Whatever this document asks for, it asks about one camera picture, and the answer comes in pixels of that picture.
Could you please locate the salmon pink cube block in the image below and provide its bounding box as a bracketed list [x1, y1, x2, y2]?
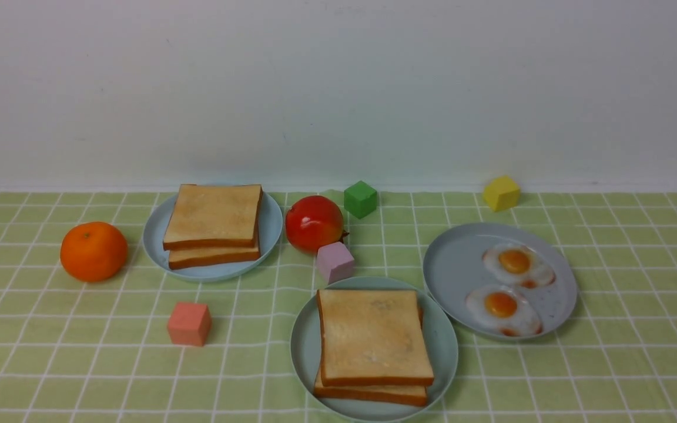
[166, 301, 212, 347]

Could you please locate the lilac cube block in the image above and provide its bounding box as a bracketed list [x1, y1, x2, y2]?
[316, 241, 355, 285]

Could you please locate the front left fried egg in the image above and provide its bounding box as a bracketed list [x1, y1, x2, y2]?
[465, 284, 543, 337]

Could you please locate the green cube block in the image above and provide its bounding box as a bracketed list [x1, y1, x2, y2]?
[344, 180, 378, 219]

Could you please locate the fried egg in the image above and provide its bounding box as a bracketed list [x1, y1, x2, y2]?
[465, 284, 543, 337]
[482, 243, 556, 289]

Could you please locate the grey blue egg plate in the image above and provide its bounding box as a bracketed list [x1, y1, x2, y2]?
[423, 223, 578, 340]

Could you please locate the light blue bread plate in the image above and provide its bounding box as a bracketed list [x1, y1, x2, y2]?
[142, 192, 284, 283]

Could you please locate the yellow cube block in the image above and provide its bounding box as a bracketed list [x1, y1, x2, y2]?
[482, 176, 521, 213]

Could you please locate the back right fried egg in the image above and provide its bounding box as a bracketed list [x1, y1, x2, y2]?
[482, 243, 556, 289]

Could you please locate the orange mandarin fruit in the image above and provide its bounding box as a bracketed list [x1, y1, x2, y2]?
[60, 221, 129, 282]

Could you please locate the toast slice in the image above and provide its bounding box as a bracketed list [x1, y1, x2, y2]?
[316, 289, 435, 387]
[313, 372, 428, 407]
[167, 247, 261, 270]
[162, 184, 263, 251]

